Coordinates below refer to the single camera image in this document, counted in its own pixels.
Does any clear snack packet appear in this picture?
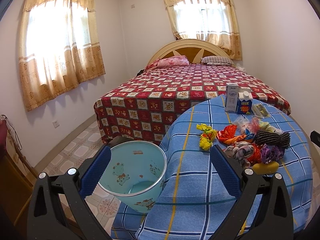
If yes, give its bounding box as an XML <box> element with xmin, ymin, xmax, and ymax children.
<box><xmin>252</xmin><ymin>103</ymin><xmax>270</xmax><ymax>118</ymax></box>

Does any striped pillow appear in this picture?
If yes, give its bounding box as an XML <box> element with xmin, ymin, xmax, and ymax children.
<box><xmin>201</xmin><ymin>56</ymin><xmax>234</xmax><ymax>66</ymax></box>

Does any cream wooden headboard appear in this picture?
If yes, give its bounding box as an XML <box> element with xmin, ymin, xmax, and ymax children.
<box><xmin>148</xmin><ymin>39</ymin><xmax>230</xmax><ymax>65</ymax></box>

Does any white wall socket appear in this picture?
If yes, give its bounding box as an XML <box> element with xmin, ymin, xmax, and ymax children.
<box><xmin>53</xmin><ymin>121</ymin><xmax>60</xmax><ymax>128</ymax></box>

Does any grey white milk carton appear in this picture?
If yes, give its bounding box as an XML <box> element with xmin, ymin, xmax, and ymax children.
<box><xmin>225</xmin><ymin>83</ymin><xmax>239</xmax><ymax>112</ymax></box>

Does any blue plaid tablecloth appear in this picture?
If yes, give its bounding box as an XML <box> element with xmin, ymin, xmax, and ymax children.
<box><xmin>111</xmin><ymin>96</ymin><xmax>312</xmax><ymax>239</ymax></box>

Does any blue juice carton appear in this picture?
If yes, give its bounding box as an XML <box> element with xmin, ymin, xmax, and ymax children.
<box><xmin>236</xmin><ymin>90</ymin><xmax>253</xmax><ymax>114</ymax></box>

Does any right beige curtain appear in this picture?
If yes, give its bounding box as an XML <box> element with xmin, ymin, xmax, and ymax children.
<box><xmin>164</xmin><ymin>0</ymin><xmax>242</xmax><ymax>61</ymax></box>

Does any purple wrapper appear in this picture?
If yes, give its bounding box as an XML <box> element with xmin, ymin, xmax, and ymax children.
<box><xmin>260</xmin><ymin>144</ymin><xmax>285</xmax><ymax>164</ymax></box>

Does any pink pillow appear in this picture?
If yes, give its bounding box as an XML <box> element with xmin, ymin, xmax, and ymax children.
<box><xmin>157</xmin><ymin>55</ymin><xmax>189</xmax><ymax>67</ymax></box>

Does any yellow plastic bag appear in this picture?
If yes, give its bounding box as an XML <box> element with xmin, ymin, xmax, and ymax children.
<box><xmin>196</xmin><ymin>124</ymin><xmax>218</xmax><ymax>151</ymax></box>

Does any wooden dresser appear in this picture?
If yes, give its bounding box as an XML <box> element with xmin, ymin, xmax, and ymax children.
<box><xmin>1</xmin><ymin>115</ymin><xmax>35</xmax><ymax>233</ymax></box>

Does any light blue cartoon trash bin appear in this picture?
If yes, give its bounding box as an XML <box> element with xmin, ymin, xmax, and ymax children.
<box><xmin>98</xmin><ymin>141</ymin><xmax>168</xmax><ymax>213</ymax></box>

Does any clear white plastic bag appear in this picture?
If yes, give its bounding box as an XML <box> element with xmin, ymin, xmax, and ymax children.
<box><xmin>232</xmin><ymin>115</ymin><xmax>250</xmax><ymax>134</ymax></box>

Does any pink plastic bag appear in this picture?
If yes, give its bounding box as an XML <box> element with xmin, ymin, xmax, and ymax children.
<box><xmin>247</xmin><ymin>117</ymin><xmax>260</xmax><ymax>134</ymax></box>

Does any black striped sock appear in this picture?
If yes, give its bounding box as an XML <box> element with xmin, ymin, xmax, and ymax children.
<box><xmin>255</xmin><ymin>130</ymin><xmax>291</xmax><ymax>148</ymax></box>

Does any beige curtain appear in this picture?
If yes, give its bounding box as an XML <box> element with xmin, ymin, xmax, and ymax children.
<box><xmin>164</xmin><ymin>0</ymin><xmax>242</xmax><ymax>61</ymax></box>
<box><xmin>18</xmin><ymin>0</ymin><xmax>105</xmax><ymax>111</ymax></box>

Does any orange blue foil wrapper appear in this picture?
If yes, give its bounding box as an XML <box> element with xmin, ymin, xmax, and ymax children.
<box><xmin>217</xmin><ymin>124</ymin><xmax>255</xmax><ymax>145</ymax></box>

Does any red plastic bag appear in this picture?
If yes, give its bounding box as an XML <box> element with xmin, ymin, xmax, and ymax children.
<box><xmin>247</xmin><ymin>144</ymin><xmax>262</xmax><ymax>166</ymax></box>

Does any red patterned bed cover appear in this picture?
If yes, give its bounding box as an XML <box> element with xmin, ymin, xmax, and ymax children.
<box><xmin>94</xmin><ymin>63</ymin><xmax>291</xmax><ymax>144</ymax></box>

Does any left beige curtain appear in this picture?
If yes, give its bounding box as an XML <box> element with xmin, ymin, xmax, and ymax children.
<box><xmin>18</xmin><ymin>0</ymin><xmax>105</xmax><ymax>111</ymax></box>

